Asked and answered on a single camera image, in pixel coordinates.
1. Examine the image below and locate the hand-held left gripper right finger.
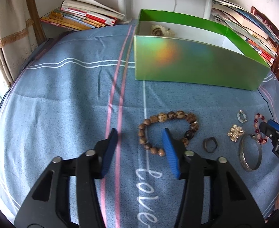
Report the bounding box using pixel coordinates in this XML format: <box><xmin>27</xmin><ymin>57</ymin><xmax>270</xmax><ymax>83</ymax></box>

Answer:
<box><xmin>161</xmin><ymin>128</ymin><xmax>265</xmax><ymax>228</ymax></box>

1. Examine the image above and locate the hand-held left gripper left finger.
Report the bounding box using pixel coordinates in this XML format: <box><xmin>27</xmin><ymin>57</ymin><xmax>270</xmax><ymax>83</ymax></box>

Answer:
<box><xmin>15</xmin><ymin>128</ymin><xmax>118</xmax><ymax>228</ymax></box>

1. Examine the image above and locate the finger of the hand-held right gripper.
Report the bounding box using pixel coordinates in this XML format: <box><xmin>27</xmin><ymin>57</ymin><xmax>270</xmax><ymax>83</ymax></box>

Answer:
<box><xmin>259</xmin><ymin>122</ymin><xmax>276</xmax><ymax>144</ymax></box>
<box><xmin>267</xmin><ymin>119</ymin><xmax>279</xmax><ymax>138</ymax></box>

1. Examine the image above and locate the red and pink bead bracelet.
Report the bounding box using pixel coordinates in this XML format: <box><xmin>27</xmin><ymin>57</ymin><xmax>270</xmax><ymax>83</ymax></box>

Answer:
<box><xmin>254</xmin><ymin>113</ymin><xmax>271</xmax><ymax>145</ymax></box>

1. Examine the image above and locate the brown wooden bead bracelet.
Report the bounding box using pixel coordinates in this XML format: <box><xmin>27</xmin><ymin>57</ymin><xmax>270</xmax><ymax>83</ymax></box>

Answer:
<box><xmin>138</xmin><ymin>110</ymin><xmax>199</xmax><ymax>157</ymax></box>

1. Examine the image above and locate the shiny green cardboard box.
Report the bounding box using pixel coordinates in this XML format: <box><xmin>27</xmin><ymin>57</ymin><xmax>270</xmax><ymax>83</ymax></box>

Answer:
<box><xmin>133</xmin><ymin>9</ymin><xmax>271</xmax><ymax>91</ymax></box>

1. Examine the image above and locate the small silver pendant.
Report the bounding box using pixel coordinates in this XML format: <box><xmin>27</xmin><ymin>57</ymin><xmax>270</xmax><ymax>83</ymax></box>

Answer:
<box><xmin>237</xmin><ymin>110</ymin><xmax>248</xmax><ymax>123</ymax></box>

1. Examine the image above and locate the gold brooch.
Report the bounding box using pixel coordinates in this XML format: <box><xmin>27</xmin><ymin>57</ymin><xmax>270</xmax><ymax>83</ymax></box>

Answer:
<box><xmin>227</xmin><ymin>124</ymin><xmax>245</xmax><ymax>143</ymax></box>

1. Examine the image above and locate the silver bangle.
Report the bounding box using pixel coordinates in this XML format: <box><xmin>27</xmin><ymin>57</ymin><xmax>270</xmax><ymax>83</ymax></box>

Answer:
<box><xmin>238</xmin><ymin>133</ymin><xmax>263</xmax><ymax>172</ymax></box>

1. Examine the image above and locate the blue striped bed sheet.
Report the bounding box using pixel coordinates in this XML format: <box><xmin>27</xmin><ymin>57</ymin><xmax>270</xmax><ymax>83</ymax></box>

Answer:
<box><xmin>0</xmin><ymin>19</ymin><xmax>279</xmax><ymax>228</ymax></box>

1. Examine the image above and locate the tall stack of books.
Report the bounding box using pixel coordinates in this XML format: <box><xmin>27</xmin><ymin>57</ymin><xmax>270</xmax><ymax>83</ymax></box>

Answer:
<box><xmin>207</xmin><ymin>0</ymin><xmax>279</xmax><ymax>68</ymax></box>

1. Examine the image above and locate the low stack of thin books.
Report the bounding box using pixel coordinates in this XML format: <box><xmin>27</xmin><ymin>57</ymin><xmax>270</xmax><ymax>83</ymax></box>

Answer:
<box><xmin>40</xmin><ymin>0</ymin><xmax>126</xmax><ymax>31</ymax></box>

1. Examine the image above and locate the beige curtain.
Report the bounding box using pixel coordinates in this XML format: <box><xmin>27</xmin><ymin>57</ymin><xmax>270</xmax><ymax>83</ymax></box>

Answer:
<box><xmin>0</xmin><ymin>0</ymin><xmax>47</xmax><ymax>88</ymax></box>

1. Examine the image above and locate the black cable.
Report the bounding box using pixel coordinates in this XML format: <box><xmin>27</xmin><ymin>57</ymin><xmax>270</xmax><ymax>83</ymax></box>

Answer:
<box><xmin>257</xmin><ymin>89</ymin><xmax>279</xmax><ymax>124</ymax></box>

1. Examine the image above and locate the dark metal ring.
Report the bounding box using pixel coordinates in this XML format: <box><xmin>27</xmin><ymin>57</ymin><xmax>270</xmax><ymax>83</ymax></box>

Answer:
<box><xmin>202</xmin><ymin>137</ymin><xmax>218</xmax><ymax>152</ymax></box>

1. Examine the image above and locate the brown wooden post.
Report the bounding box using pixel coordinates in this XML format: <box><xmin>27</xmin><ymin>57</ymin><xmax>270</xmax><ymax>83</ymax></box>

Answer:
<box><xmin>23</xmin><ymin>0</ymin><xmax>47</xmax><ymax>43</ymax></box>

